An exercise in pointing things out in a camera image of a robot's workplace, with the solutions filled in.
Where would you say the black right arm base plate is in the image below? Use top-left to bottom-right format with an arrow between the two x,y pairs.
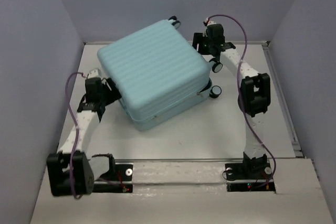
222,163 -> 276,193

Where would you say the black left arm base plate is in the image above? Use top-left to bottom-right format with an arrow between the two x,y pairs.
93,163 -> 133,194

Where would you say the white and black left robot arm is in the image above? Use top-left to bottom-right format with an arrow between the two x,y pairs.
46,77 -> 120,199

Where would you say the light blue hard-shell suitcase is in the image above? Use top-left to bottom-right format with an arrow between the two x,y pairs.
97,16 -> 223,131

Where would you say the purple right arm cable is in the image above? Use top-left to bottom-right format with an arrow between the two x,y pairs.
208,15 -> 276,183

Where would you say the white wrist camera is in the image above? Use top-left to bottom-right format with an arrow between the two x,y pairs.
203,18 -> 216,27
81,68 -> 102,79

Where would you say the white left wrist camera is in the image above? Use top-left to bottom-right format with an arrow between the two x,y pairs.
81,68 -> 102,79

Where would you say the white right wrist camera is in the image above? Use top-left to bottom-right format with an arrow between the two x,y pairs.
203,18 -> 216,27

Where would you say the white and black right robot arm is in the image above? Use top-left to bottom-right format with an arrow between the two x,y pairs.
192,21 -> 272,182

